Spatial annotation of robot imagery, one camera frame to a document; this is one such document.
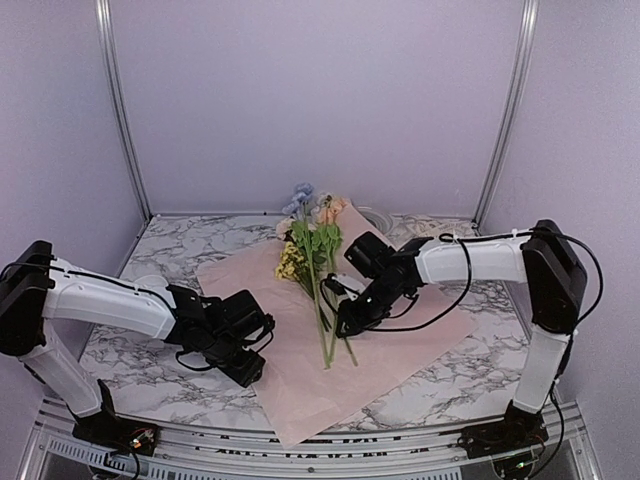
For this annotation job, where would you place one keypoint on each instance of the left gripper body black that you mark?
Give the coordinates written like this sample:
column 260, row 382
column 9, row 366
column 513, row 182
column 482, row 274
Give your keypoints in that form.
column 220, row 355

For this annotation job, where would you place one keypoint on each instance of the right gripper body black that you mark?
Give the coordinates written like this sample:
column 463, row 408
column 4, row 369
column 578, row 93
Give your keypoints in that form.
column 375, row 309

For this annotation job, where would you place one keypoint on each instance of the pink wrapping paper sheet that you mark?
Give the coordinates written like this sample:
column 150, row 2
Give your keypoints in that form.
column 311, row 383

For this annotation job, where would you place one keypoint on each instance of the pink rose fake flower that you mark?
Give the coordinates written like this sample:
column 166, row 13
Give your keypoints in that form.
column 332, row 239

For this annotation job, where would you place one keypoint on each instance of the blue white fake flower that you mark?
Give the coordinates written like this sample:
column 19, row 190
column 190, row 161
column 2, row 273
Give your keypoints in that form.
column 299, row 225

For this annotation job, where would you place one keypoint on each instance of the white fake flower stem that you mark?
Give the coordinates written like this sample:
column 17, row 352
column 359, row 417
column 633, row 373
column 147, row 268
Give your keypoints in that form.
column 328, row 207

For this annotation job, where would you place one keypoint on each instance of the yellow fake flower bunch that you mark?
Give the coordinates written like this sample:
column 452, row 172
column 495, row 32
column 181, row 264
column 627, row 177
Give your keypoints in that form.
column 293, row 266

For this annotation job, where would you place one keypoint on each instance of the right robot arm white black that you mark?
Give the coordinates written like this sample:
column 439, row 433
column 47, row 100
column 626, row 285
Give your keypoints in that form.
column 541, row 258

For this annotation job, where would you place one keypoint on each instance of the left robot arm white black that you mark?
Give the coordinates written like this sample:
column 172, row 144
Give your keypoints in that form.
column 39, row 287

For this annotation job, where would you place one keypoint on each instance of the orange white bowl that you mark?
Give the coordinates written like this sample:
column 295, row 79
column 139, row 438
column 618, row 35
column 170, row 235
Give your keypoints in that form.
column 151, row 281

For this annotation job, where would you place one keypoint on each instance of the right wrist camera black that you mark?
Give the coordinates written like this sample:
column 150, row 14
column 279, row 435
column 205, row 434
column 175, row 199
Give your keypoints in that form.
column 340, row 287

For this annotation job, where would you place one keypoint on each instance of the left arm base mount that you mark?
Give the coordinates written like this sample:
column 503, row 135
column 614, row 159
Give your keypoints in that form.
column 123, row 434

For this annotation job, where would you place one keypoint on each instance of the aluminium front rail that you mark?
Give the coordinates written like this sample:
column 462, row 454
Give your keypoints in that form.
column 190, row 452

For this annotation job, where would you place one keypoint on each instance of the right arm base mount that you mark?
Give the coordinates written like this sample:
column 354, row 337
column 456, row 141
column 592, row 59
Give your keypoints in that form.
column 501, row 437

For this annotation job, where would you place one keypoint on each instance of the right aluminium frame post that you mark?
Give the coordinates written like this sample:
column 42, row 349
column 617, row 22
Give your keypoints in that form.
column 515, row 92

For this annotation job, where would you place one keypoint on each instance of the aluminium frame post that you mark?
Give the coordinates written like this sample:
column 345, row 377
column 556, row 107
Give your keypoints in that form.
column 515, row 92
column 116, row 92

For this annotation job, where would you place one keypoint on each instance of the left aluminium frame post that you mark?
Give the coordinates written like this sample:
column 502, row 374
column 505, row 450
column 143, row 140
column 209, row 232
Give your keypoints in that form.
column 116, row 92

